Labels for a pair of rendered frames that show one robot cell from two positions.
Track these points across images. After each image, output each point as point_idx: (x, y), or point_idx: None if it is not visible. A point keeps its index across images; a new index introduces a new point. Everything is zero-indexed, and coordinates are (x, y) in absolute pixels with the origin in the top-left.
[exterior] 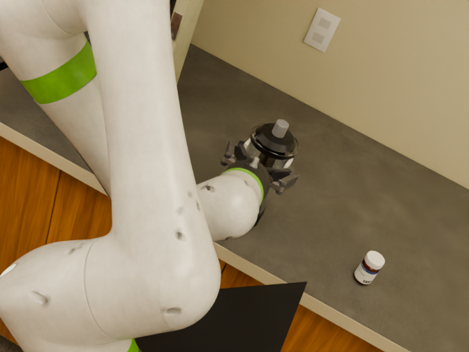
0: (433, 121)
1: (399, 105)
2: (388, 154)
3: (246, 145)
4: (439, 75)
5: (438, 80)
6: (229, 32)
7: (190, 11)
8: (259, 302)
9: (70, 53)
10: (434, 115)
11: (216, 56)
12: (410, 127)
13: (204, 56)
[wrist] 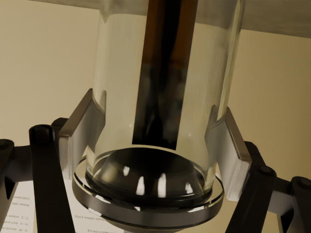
0: (34, 51)
1: (74, 55)
2: (53, 0)
3: (228, 199)
4: (52, 101)
5: (49, 96)
6: (270, 64)
7: None
8: None
9: None
10: (37, 58)
11: (284, 34)
12: (53, 34)
13: (299, 34)
